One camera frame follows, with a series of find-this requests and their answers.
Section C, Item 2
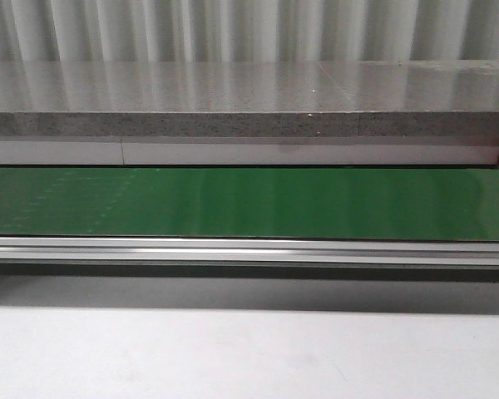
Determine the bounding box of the green conveyor belt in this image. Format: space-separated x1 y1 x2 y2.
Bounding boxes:
0 167 499 241

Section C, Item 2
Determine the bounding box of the grey granite counter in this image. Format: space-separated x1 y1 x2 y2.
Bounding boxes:
0 60 499 166

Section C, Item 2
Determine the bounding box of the aluminium conveyor frame rail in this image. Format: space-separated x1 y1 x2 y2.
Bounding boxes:
0 237 499 268

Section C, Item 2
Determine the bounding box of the white pleated curtain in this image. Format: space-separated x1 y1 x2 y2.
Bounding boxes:
0 1 499 62

